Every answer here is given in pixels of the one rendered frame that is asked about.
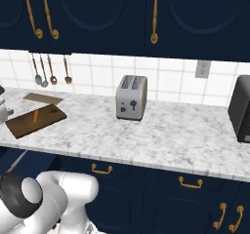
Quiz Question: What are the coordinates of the tan flat board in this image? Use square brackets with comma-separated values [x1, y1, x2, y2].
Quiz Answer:
[22, 92, 64, 106]

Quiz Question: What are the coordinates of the dark brown cutting board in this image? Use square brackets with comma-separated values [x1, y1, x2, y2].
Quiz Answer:
[4, 103, 68, 140]

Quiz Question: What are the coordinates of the orange carrot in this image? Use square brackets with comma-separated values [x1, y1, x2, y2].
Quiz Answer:
[33, 109, 41, 125]

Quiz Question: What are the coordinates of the silver toaster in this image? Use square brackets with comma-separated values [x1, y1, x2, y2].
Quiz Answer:
[115, 74, 148, 122]

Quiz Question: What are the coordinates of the hanging wooden fork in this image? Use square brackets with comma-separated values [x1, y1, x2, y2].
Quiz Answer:
[62, 54, 73, 85]

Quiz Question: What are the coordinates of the navy drawer front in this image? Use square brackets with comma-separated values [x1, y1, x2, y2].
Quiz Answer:
[143, 167, 242, 202]
[58, 155, 145, 193]

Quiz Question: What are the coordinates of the hanging wooden slotted spoon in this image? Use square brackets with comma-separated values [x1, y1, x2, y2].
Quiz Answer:
[46, 54, 59, 86]

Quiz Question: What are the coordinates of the hanging silver ladle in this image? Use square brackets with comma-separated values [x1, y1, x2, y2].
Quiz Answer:
[38, 53, 50, 89]

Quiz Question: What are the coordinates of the hanging silver spoon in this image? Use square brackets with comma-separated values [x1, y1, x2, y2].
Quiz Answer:
[30, 52, 43, 86]

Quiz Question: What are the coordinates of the wide navy upper cupboard door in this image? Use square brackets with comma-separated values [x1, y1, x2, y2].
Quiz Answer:
[144, 0, 250, 63]
[41, 0, 147, 58]

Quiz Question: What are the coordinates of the open navy drawer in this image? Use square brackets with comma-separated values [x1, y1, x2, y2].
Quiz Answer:
[0, 145, 62, 182]

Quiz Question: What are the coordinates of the navy lower cupboard door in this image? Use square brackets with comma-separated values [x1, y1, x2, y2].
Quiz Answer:
[227, 180, 250, 234]
[142, 192, 230, 234]
[85, 183, 145, 234]

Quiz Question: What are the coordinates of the white grey countertop appliance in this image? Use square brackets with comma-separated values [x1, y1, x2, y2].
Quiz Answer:
[0, 86, 15, 125]

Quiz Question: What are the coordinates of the short brass drawer handle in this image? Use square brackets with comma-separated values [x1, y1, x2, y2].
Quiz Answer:
[178, 175, 204, 190]
[90, 163, 114, 176]

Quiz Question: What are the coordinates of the grey wall outlet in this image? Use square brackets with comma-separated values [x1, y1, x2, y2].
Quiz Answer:
[194, 59, 212, 80]

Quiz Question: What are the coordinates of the long brass cupboard handle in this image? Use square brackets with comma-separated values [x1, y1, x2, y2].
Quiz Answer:
[24, 0, 44, 40]
[43, 0, 61, 41]
[149, 0, 162, 45]

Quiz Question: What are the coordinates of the grey knife with brown handle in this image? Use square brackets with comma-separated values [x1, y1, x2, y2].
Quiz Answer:
[5, 149, 29, 175]

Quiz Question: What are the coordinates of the brass lower cupboard handle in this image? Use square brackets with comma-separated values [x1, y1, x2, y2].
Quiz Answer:
[228, 205, 245, 234]
[212, 202, 229, 231]

